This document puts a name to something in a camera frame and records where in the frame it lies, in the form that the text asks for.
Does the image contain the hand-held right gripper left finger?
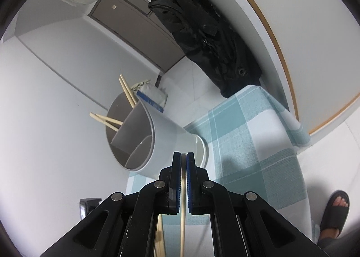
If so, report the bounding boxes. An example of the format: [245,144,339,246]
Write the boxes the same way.
[39,152,183,257]

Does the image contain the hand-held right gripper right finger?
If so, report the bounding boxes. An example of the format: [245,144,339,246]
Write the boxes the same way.
[185,152,328,257]

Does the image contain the wooden chopstick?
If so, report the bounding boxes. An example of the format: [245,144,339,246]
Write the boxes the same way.
[119,77,135,109]
[95,115,119,131]
[90,112,123,126]
[180,153,187,257]
[120,74,139,105]

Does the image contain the white divided utensil holder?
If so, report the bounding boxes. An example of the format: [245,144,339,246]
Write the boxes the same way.
[105,92,210,179]

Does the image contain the teal checked tablecloth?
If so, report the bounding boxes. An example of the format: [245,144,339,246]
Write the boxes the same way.
[125,85,321,257]

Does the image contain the blue cardboard box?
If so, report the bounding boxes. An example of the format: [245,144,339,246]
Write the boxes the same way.
[136,91,165,114]

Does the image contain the beige cloth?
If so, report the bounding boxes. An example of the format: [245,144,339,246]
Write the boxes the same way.
[131,79,152,91]

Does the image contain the black slipper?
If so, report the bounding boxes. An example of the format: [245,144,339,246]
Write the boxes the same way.
[319,189,351,238]

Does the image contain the person's foot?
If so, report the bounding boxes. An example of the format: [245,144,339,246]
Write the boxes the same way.
[318,196,349,249]

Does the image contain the black jacket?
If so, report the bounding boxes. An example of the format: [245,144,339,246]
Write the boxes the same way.
[148,0,262,98]

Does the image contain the grey-brown door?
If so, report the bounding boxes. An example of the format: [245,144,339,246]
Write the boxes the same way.
[89,0,187,73]

